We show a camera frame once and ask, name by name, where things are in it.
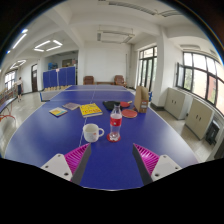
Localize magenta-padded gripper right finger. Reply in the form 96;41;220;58
131;143;183;186

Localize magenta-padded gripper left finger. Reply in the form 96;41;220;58
40;142;93;186

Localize clear red-label water bottle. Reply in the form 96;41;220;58
108;103;124;142

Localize white mug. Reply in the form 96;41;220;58
82;123;105;144

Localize small yellow and blue booklet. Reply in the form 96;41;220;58
48;106;68;118

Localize flat round red coaster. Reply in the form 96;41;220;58
106;133;122;144

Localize beige cabinet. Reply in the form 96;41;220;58
163;87;188;120
184;98;215;140

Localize grey-brown booklet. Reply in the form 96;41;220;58
62;102;81;111

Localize red table tennis paddle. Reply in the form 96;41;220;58
119;100;133;109
120;108;139;119

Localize yellow book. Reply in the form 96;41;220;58
79;102;104;119

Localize brown cardboard box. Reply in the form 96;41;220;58
134;85;150;114

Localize blue table with red legs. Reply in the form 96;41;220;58
0;96;18;123

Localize black paddle case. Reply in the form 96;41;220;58
102;100;122;112

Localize person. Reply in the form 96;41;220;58
14;76;24;102

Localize blue folded partition boards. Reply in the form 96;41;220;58
42;65;77;89

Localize brown armchair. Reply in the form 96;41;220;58
82;75;95;86
114;74;126;87

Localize dark brown door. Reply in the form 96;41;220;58
31;63;39;93

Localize black-framed wide window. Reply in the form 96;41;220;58
175;51;224;114

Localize black-framed tall window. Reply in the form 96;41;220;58
137;45;158;93

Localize group of ceiling lights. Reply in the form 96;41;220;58
4;28;64;71

